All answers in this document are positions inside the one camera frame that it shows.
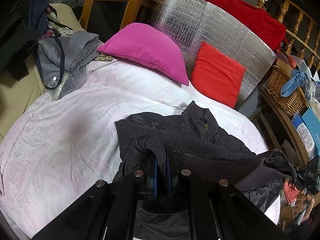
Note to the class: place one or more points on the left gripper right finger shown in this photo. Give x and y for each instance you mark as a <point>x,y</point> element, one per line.
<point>215,210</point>

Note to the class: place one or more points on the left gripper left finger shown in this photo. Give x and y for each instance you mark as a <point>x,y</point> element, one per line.
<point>105,210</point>

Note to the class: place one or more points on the black quilted jacket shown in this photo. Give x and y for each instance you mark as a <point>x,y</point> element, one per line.
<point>199,144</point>

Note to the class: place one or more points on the pile of dark clothes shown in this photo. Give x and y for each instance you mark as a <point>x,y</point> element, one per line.
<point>20,31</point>

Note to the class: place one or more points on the person's right hand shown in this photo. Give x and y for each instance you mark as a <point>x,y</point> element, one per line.
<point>304,203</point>

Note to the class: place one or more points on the white patterned package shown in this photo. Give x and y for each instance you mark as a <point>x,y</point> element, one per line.
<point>305,136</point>

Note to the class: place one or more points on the wooden side table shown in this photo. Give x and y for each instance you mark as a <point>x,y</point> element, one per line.
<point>277,129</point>

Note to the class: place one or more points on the blue fashion box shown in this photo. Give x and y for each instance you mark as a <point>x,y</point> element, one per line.
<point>312,123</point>

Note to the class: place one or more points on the wicker basket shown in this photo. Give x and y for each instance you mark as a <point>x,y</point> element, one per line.
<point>289,96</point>

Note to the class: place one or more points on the white bedspread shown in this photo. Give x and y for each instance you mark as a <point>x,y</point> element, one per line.
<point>58,149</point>

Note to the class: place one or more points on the blue cloth in basket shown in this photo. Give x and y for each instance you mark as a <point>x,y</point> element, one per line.
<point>298,77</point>

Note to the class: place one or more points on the red pillow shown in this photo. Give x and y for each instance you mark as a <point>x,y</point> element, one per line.
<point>217,76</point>

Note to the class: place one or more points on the wooden stair railing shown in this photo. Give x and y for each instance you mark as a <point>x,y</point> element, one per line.
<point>301,19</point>

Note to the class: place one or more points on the red blanket on railing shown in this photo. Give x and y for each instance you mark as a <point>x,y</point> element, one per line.
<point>267,28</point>

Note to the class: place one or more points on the grey folded garment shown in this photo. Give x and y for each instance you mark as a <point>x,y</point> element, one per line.
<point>62,62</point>

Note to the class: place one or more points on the magenta pillow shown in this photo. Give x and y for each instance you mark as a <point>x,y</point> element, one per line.
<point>145,45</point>

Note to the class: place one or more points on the silver foil insulation panel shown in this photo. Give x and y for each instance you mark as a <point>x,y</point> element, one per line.
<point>190,22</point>

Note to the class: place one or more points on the wooden cabinet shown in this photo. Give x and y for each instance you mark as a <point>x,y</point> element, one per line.
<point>107,17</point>

